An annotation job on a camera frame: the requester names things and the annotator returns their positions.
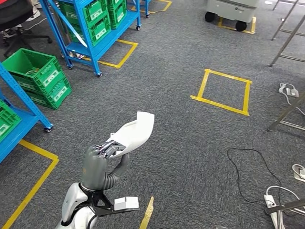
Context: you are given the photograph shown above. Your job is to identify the black office chair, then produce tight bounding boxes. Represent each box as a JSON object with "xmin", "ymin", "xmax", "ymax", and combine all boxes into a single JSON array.
[{"xmin": 0, "ymin": 0, "xmax": 53, "ymax": 58}]

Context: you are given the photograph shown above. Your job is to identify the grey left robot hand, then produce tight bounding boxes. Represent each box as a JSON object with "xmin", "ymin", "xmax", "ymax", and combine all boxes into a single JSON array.
[{"xmin": 81, "ymin": 140, "xmax": 130, "ymax": 192}]

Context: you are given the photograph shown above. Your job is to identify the yellow floor tape outline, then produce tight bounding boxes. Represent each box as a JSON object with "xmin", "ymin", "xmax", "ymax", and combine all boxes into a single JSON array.
[
  {"xmin": 2, "ymin": 140, "xmax": 59, "ymax": 229},
  {"xmin": 82, "ymin": 39, "xmax": 139, "ymax": 69}
]

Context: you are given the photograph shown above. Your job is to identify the white wheeled cart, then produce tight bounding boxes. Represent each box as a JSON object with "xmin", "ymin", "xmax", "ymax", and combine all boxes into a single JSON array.
[{"xmin": 205, "ymin": 0, "xmax": 260, "ymax": 32}]

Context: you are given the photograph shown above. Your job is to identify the black floor cable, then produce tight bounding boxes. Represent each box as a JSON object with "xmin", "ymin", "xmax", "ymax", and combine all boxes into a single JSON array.
[{"xmin": 227, "ymin": 147, "xmax": 282, "ymax": 205}]

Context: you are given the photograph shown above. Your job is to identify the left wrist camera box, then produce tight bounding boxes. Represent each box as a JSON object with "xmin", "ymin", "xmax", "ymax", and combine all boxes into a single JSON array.
[{"xmin": 114, "ymin": 196, "xmax": 139, "ymax": 212}]

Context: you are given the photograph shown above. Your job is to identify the blue metal shelf rack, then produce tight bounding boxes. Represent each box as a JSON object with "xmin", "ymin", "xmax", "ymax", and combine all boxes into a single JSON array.
[
  {"xmin": 39, "ymin": 0, "xmax": 142, "ymax": 78},
  {"xmin": 127, "ymin": 0, "xmax": 151, "ymax": 18},
  {"xmin": 0, "ymin": 63, "xmax": 53, "ymax": 165}
]

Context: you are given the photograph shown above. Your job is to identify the white curved plastic part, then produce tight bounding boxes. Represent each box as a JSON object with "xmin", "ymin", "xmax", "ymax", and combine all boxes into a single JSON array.
[{"xmin": 105, "ymin": 111, "xmax": 155, "ymax": 158}]

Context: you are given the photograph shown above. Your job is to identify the grey metal frame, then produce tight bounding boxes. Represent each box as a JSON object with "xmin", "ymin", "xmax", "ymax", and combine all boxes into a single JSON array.
[
  {"xmin": 265, "ymin": 198, "xmax": 305, "ymax": 229},
  {"xmin": 267, "ymin": 92, "xmax": 305, "ymax": 133},
  {"xmin": 269, "ymin": 0, "xmax": 305, "ymax": 67}
]

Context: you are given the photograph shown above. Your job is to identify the white power strip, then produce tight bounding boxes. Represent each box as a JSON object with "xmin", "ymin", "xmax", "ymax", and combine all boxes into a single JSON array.
[
  {"xmin": 264, "ymin": 186, "xmax": 300, "ymax": 229},
  {"xmin": 291, "ymin": 164, "xmax": 305, "ymax": 183}
]

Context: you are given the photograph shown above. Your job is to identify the white power adapter with cable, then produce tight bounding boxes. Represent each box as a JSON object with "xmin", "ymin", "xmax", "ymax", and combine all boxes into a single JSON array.
[{"xmin": 278, "ymin": 83, "xmax": 305, "ymax": 116}]

